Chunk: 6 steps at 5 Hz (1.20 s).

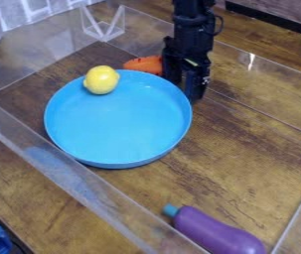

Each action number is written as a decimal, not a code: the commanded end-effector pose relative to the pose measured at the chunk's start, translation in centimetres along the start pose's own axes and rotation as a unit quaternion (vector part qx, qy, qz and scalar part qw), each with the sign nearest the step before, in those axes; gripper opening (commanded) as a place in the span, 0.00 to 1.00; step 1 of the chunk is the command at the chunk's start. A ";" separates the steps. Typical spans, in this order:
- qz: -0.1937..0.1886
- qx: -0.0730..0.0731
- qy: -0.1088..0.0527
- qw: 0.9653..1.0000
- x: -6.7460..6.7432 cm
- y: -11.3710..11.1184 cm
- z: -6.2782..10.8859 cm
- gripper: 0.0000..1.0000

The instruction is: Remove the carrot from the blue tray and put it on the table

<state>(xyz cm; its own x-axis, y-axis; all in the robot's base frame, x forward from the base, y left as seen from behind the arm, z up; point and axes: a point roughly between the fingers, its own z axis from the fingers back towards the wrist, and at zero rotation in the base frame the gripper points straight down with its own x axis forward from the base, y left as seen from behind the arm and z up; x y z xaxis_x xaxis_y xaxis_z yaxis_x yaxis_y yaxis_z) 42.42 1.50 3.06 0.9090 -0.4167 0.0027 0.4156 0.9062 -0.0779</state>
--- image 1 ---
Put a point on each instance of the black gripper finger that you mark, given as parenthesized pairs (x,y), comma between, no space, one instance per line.
(172,68)
(197,79)

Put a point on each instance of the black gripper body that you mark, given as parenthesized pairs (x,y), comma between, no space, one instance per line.
(192,42)

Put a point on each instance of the orange toy carrot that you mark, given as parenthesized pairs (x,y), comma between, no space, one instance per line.
(146,64)

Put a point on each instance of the blue round tray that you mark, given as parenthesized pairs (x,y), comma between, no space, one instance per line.
(124,129)

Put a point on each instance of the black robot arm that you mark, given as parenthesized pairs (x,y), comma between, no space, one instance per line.
(191,8)

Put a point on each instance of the yellow toy lemon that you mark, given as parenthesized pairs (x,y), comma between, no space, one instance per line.
(101,79)

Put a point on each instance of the white patterned curtain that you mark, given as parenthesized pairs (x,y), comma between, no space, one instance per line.
(25,12)

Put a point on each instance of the purple toy eggplant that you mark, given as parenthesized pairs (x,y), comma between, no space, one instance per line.
(220,238)

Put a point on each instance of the clear acrylic corner bracket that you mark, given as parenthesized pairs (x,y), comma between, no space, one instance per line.
(101,30)

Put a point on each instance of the clear acrylic enclosure wall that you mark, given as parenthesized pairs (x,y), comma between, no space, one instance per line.
(236,168)

